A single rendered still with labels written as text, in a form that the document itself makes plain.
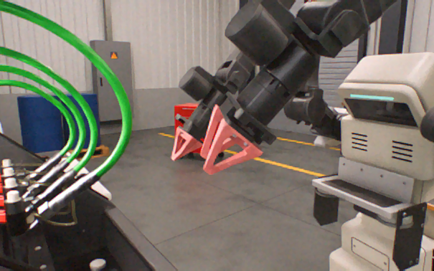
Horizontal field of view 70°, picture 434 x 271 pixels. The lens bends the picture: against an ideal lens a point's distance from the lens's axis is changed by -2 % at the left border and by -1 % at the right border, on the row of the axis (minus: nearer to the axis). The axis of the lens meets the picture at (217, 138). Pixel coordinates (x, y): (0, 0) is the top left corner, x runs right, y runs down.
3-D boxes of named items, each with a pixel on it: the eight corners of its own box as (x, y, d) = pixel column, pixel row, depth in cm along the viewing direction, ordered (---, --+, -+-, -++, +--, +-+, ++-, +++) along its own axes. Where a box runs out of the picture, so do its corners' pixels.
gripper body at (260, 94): (231, 120, 38) (272, 72, 37) (219, 99, 48) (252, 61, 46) (268, 149, 41) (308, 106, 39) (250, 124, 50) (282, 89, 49)
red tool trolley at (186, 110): (175, 159, 506) (173, 105, 489) (189, 153, 547) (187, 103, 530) (214, 164, 479) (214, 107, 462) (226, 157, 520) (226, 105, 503)
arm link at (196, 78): (247, 77, 79) (229, 78, 86) (215, 45, 74) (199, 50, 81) (222, 115, 77) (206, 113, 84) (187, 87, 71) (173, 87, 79)
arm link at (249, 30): (366, 23, 38) (323, 21, 46) (312, -52, 33) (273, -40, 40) (304, 100, 39) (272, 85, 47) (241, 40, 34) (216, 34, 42)
